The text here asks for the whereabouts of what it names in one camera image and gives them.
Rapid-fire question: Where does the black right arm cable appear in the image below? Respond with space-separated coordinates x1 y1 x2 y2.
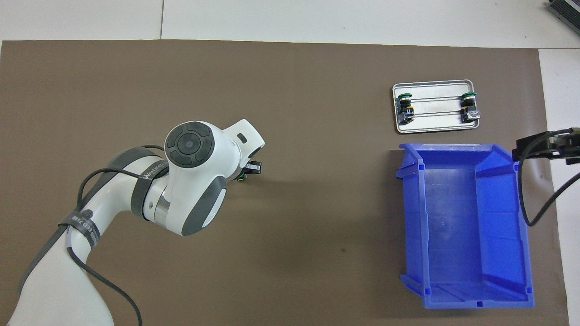
518 129 580 227

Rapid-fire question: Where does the blue plastic storage bin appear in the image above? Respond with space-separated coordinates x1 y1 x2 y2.
396 143 535 310

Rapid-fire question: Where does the black velcro cable strap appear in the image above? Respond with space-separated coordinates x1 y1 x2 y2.
130 159 172 219
58 209 101 250

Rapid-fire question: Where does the brown table mat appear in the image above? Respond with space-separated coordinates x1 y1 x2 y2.
0 40 570 326

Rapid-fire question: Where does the grey metal tray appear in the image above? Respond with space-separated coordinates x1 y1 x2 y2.
392 80 481 134

